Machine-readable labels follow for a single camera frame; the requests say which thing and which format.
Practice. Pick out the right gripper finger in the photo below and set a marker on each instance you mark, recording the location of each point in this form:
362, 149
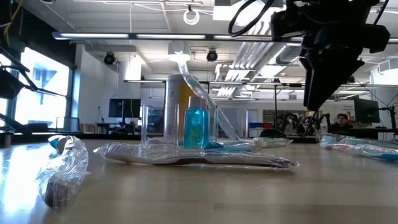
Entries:
326, 77

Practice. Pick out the orange toothbrush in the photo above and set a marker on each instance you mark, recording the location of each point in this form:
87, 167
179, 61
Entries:
337, 147

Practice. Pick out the blue toothbrush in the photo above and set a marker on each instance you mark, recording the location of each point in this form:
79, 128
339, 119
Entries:
379, 155

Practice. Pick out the clear acrylic organizer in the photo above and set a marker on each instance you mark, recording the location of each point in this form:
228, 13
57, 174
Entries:
242, 121

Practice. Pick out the purple toothbrush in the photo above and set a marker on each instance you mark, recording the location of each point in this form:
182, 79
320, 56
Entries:
186, 158

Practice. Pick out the white toothbrush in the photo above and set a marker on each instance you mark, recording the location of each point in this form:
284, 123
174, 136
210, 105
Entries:
62, 177

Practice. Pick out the person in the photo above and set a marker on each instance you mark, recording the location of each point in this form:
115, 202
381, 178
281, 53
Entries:
342, 119

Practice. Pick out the black desk monitor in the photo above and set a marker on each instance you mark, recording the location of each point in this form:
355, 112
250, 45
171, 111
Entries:
366, 110

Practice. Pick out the background black robot arms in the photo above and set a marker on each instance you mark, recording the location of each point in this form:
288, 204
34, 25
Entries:
292, 123

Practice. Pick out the red storage bin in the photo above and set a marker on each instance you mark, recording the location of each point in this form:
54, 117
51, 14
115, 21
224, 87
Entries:
268, 125

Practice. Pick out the round black chair back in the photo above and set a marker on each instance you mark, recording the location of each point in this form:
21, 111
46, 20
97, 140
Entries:
272, 133

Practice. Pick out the blue storage bin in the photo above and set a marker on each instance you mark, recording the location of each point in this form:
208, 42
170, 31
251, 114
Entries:
255, 125

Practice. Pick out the long ceiling light bar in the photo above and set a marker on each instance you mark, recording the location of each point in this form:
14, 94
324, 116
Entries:
93, 35

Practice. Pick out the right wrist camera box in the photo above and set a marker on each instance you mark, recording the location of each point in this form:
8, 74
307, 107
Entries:
289, 26

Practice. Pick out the black wall monitor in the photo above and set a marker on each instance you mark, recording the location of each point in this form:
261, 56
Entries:
124, 108

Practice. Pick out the black aluminium table frame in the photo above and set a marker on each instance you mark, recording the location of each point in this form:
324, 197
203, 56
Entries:
93, 136

